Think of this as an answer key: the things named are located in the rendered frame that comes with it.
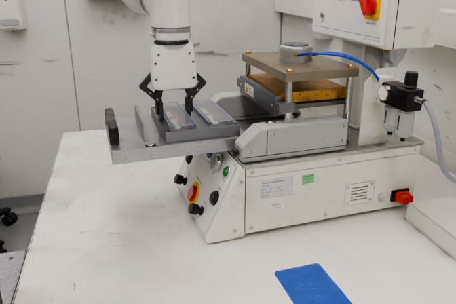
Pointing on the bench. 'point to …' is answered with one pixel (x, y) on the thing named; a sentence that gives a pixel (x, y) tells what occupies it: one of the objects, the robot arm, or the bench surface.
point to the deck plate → (329, 151)
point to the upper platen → (305, 91)
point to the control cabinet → (376, 24)
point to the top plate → (302, 63)
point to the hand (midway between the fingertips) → (174, 108)
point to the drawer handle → (112, 126)
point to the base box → (314, 191)
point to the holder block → (201, 128)
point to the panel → (207, 185)
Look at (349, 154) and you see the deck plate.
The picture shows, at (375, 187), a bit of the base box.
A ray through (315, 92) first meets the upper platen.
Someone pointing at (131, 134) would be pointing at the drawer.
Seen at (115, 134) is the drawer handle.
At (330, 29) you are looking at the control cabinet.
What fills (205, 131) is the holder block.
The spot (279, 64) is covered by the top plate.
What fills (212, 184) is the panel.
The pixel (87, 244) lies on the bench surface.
